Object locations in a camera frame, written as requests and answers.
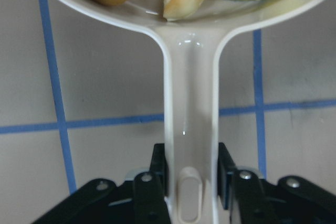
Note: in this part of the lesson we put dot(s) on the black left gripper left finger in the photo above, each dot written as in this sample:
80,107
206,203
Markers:
149,190

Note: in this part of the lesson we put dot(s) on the beige dustpan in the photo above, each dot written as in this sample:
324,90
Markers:
191,49

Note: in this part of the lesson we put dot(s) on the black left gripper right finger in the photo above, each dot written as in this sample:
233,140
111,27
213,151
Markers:
240,190

